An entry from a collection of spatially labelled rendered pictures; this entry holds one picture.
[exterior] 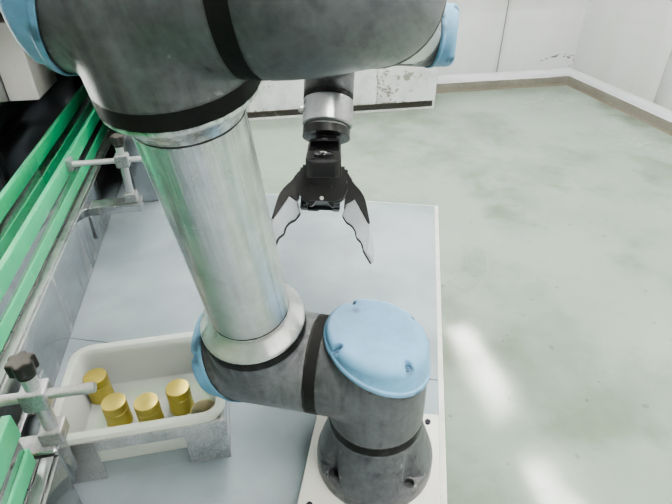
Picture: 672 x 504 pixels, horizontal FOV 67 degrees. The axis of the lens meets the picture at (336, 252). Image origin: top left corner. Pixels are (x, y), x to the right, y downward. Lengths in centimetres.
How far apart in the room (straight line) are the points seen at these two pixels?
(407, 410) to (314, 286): 52
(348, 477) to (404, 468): 7
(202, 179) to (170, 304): 68
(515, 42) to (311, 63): 498
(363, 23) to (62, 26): 16
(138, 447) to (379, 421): 34
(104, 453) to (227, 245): 42
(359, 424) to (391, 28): 42
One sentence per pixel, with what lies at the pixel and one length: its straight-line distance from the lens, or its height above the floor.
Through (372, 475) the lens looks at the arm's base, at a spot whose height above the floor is 84.
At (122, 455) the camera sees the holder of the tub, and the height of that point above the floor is 79.
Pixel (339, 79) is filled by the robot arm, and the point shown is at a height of 119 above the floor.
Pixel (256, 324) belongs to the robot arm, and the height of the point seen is 105.
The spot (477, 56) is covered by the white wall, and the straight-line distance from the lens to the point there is 512.
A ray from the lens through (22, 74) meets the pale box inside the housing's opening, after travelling 151.
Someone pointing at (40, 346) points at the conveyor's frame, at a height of 83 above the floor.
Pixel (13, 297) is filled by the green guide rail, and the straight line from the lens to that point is 90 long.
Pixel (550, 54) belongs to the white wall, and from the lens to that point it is 548.
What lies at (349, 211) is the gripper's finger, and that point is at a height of 104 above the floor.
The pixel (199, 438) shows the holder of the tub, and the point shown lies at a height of 80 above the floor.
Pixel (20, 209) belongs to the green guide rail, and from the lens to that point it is 116.
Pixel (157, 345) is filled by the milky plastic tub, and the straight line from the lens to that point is 84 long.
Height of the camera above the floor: 139
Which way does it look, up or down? 34 degrees down
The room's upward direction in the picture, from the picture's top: straight up
